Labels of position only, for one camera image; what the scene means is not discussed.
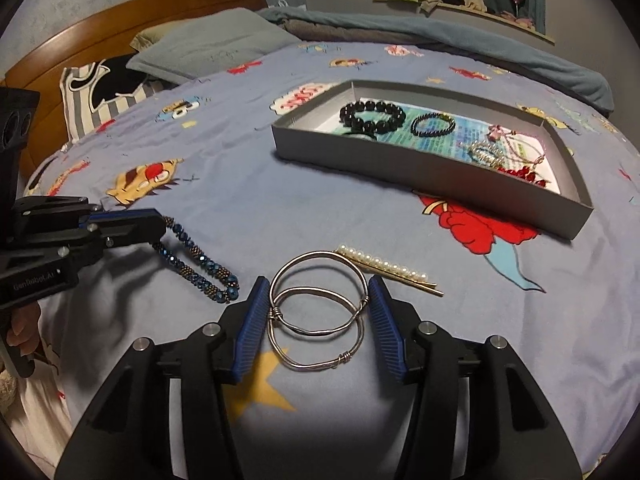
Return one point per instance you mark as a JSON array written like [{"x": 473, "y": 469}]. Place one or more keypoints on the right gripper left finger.
[{"x": 124, "y": 432}]

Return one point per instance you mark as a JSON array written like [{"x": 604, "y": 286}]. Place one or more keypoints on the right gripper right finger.
[{"x": 513, "y": 430}]

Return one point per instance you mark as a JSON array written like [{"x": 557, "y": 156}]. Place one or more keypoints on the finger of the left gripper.
[
  {"x": 123, "y": 228},
  {"x": 54, "y": 212}
]

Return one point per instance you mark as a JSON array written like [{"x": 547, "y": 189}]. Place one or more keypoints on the pearl ring hair clip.
[{"x": 487, "y": 154}]

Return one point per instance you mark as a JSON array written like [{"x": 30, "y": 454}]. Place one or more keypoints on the person left hand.
[{"x": 23, "y": 333}]

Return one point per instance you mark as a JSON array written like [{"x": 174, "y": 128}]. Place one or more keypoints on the striped cartoon pillow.
[{"x": 98, "y": 92}]

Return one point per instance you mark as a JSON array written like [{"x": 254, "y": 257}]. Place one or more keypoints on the Sesame Street blue bedsheet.
[{"x": 204, "y": 154}]

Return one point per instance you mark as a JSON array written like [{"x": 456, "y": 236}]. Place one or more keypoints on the wooden headboard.
[{"x": 102, "y": 35}]

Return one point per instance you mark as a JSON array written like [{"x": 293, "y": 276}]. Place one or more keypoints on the grey-blue pillow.
[{"x": 211, "y": 44}]

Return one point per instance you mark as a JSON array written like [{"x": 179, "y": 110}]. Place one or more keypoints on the olive pillow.
[{"x": 152, "y": 35}]

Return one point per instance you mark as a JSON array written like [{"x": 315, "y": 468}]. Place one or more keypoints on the grey cardboard box tray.
[{"x": 307, "y": 135}]

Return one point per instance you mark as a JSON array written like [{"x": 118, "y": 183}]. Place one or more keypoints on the green printed paper sheet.
[{"x": 440, "y": 133}]

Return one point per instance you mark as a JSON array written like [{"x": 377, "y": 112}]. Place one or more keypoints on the teal folded blanket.
[{"x": 576, "y": 81}]

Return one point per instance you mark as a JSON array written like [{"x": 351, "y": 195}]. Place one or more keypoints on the wooden window shelf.
[{"x": 464, "y": 16}]

